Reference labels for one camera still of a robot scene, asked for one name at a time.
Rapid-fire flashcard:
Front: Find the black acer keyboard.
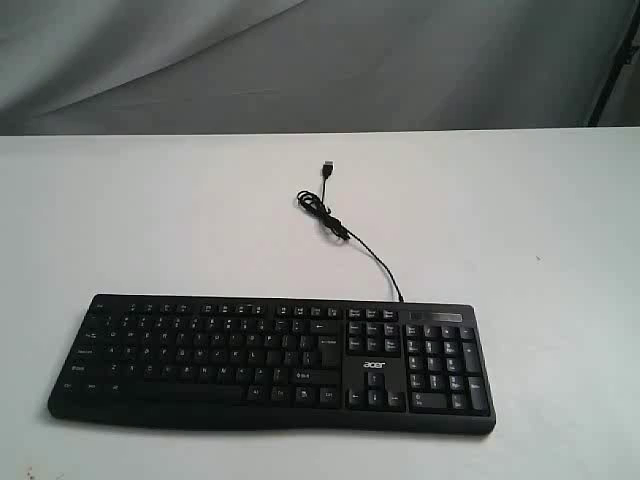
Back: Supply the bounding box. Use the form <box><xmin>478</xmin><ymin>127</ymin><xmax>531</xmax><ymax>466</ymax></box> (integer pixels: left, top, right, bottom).
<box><xmin>47</xmin><ymin>294</ymin><xmax>496</xmax><ymax>435</ymax></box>

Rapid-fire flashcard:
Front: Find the black stand pole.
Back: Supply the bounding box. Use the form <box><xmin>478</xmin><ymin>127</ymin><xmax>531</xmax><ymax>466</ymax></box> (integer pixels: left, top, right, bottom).
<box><xmin>587</xmin><ymin>6</ymin><xmax>639</xmax><ymax>127</ymax></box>

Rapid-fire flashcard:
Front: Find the black USB cable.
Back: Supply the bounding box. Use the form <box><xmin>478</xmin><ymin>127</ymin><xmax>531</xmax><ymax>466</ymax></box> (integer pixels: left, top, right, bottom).
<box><xmin>296</xmin><ymin>159</ymin><xmax>406</xmax><ymax>304</ymax></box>

